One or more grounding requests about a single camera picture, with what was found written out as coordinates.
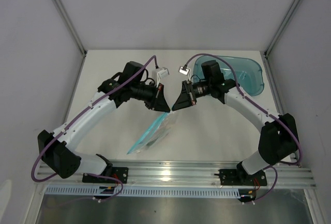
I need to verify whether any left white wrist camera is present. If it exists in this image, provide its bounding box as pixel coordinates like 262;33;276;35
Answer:
152;67;170;85

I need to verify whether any right aluminium corner post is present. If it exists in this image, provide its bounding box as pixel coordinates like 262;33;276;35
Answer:
264;0;304;59

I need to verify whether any aluminium corner post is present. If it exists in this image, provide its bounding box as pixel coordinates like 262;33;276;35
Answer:
40;0;87;56
264;0;304;59

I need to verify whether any right aluminium side rail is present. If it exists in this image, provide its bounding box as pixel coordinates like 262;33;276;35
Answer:
261;52;303;168

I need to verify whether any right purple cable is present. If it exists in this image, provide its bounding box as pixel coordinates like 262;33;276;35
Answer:
180;53;304;204

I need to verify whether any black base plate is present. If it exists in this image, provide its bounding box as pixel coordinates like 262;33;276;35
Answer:
82;167;129;184
214;169;267;186

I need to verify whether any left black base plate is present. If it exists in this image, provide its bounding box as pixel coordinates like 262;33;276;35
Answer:
82;167;129;184

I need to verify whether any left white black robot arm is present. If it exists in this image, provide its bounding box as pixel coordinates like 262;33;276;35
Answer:
37;61;170;183

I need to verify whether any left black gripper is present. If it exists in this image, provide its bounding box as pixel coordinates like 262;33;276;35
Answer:
131;81;170;113

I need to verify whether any aluminium front rail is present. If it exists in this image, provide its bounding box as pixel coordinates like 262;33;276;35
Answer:
35;159;317;190

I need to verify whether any clear zip top bag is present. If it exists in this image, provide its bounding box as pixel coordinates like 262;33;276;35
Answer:
127;112;178;155

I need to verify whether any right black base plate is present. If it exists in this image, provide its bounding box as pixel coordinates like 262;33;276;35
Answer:
214;169;267;186

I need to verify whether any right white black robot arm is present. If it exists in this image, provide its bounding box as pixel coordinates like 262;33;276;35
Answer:
172;57;300;185

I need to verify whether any blue plastic tub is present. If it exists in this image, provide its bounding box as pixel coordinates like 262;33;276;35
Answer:
191;55;264;96

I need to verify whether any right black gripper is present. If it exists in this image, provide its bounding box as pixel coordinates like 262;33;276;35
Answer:
172;80;212;111

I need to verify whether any white slotted cable duct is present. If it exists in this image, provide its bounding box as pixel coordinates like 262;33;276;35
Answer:
45;185;240;199

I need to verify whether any left aluminium corner post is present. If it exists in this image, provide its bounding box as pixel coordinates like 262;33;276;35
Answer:
40;0;87;56

